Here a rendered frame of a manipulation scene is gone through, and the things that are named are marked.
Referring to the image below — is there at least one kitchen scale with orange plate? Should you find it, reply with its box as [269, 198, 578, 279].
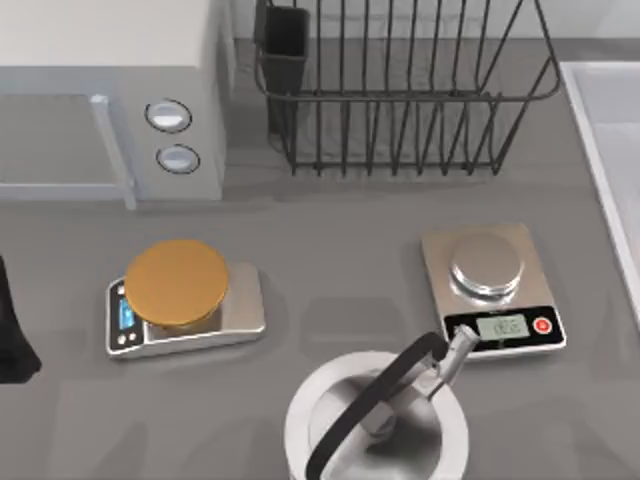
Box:
[105, 239, 267, 362]

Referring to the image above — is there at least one small microwave knob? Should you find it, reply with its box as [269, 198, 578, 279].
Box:
[155, 143, 202, 176]

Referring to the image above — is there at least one silver kitchen scale red button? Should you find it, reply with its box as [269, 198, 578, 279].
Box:
[420, 222, 568, 362]

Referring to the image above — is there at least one black cutlery holder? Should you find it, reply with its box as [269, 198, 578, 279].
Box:
[254, 3, 311, 136]

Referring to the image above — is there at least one stainless steel kettle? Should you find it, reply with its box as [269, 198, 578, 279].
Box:
[284, 324, 477, 480]

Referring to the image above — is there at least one large microwave knob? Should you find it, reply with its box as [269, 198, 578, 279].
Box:
[144, 98, 194, 135]

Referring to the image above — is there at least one pale microwave oven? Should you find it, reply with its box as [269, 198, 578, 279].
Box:
[0, 0, 237, 211]

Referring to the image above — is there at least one black wire dish rack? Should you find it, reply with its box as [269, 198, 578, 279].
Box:
[252, 0, 562, 178]

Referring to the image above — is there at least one microwave oven door handle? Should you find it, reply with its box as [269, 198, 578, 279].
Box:
[90, 94, 138, 211]

